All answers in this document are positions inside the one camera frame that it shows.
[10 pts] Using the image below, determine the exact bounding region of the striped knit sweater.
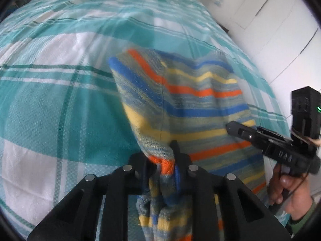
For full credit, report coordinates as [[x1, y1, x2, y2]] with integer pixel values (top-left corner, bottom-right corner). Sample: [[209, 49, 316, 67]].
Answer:
[[108, 48, 267, 241]]

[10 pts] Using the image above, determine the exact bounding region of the person's right forearm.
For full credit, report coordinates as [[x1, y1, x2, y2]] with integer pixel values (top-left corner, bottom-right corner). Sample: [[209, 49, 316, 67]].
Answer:
[[288, 195, 321, 238]]

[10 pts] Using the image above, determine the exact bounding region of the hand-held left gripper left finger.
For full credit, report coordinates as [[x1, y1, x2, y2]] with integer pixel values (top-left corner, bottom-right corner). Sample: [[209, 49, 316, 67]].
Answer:
[[27, 153, 161, 241]]

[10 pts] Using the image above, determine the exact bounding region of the teal checked blanket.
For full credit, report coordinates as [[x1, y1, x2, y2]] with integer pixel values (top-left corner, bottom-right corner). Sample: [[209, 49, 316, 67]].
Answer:
[[0, 0, 289, 239]]

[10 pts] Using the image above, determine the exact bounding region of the white wardrobe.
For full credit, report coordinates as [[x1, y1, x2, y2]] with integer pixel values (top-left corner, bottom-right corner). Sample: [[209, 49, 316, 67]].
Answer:
[[201, 0, 321, 87]]

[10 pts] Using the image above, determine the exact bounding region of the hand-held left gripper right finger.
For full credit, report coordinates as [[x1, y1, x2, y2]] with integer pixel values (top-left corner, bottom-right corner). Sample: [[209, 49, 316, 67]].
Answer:
[[170, 141, 293, 241]]

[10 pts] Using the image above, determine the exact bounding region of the person's right hand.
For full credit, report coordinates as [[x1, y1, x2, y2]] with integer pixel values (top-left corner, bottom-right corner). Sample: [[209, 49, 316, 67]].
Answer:
[[267, 164, 314, 220]]

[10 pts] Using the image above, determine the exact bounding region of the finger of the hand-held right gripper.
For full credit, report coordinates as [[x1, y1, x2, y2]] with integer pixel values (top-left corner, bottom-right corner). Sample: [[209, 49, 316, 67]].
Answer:
[[226, 121, 271, 151]]

